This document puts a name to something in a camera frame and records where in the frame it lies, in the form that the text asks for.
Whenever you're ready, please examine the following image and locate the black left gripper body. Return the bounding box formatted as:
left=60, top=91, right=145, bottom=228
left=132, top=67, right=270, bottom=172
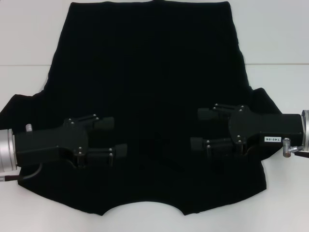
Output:
left=14, top=117, right=89, bottom=168

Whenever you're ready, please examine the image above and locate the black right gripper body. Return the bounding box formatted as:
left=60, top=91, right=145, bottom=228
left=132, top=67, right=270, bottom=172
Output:
left=228, top=105, right=304, bottom=155

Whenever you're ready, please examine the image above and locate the black t-shirt with FREE print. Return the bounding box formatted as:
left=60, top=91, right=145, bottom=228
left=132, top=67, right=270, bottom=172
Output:
left=0, top=0, right=292, bottom=216

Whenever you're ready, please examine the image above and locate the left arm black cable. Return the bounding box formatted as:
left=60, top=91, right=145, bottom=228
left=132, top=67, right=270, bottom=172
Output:
left=0, top=162, right=44, bottom=182

